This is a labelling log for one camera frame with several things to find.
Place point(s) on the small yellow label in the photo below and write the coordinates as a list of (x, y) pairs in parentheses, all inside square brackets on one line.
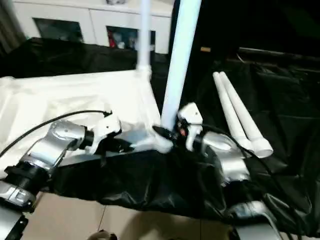
[(205, 49)]

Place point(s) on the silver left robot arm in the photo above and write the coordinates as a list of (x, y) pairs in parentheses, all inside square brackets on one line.
[(55, 142)]

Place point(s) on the white glass-door cabinet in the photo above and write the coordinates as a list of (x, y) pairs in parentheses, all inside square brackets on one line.
[(87, 15)]

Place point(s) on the grey curtain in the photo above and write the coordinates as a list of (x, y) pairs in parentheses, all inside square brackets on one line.
[(10, 22)]

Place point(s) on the red bottle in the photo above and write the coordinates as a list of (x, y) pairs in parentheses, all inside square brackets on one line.
[(113, 40)]

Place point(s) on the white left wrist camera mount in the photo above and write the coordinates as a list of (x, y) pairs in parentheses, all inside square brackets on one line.
[(105, 130)]

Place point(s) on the white plastic table top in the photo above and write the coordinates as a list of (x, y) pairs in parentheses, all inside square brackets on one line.
[(75, 85)]

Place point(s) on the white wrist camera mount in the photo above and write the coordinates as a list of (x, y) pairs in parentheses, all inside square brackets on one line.
[(191, 117), (105, 130)]

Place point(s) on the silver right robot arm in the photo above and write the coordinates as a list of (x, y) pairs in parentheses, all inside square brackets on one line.
[(232, 160)]

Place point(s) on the black metal bar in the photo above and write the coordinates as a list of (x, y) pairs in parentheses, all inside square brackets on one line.
[(280, 52)]

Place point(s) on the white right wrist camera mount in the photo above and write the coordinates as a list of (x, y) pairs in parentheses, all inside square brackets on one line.
[(191, 117)]

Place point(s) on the white plastic table leg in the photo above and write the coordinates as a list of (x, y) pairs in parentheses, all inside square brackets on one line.
[(144, 37), (245, 117), (180, 62), (230, 112)]

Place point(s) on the black mat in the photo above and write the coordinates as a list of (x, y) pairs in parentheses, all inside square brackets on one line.
[(162, 180)]

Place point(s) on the dark bundled object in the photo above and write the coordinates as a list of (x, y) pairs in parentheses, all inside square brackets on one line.
[(115, 2)]

